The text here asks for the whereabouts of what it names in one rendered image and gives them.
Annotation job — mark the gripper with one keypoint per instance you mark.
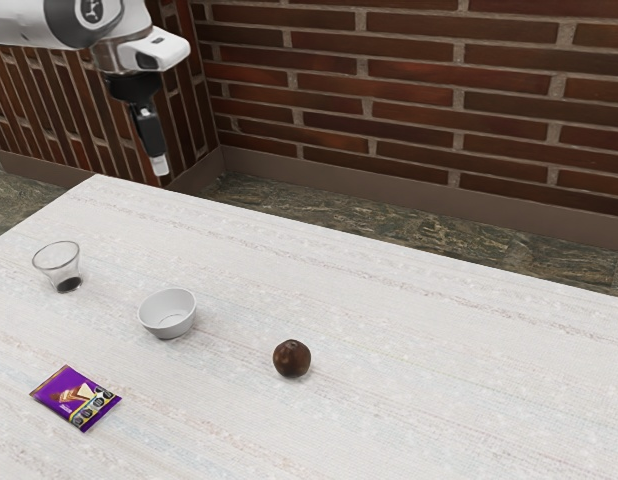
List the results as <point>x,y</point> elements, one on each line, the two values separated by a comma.
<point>133,87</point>

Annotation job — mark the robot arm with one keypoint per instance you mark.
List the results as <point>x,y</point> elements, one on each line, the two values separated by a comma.
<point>64,22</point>

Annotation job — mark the clear glass cup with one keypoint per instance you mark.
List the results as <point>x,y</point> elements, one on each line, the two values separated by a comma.
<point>59,266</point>

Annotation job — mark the white bowl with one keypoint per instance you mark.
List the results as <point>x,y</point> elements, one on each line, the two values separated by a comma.
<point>167,314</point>

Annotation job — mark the dark brown round fruit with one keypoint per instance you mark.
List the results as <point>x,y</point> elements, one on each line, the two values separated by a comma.
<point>291,359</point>

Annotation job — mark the purple snack packet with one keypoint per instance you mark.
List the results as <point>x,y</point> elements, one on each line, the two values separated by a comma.
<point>75,397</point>

